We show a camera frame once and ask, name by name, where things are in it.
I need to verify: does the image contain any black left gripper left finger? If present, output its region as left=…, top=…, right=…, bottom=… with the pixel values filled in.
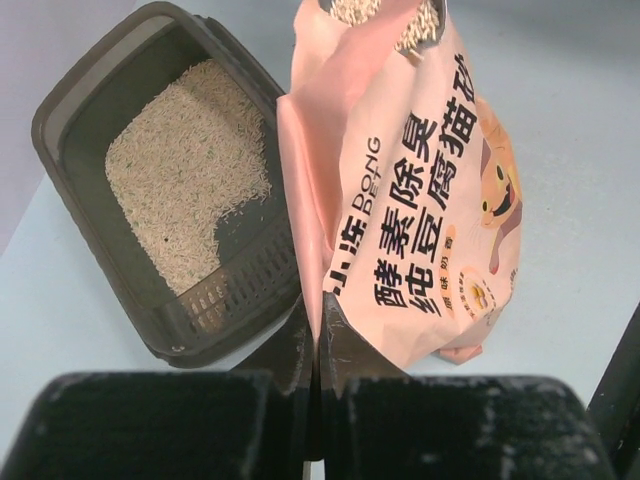
left=8, top=301, right=313, bottom=479

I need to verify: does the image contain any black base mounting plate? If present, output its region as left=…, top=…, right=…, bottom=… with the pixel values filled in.
left=587, top=307, right=640, bottom=480

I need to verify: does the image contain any brown litter box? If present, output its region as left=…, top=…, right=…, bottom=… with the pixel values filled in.
left=32, top=1, right=300, bottom=369

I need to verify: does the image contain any pink cat litter bag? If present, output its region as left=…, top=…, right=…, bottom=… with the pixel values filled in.
left=277, top=1, right=523, bottom=367

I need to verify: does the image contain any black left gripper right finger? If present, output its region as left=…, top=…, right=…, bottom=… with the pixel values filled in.
left=313, top=294, right=615, bottom=479

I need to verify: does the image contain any silver metal scoop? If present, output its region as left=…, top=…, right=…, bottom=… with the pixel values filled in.
left=319, top=0, right=448, bottom=57

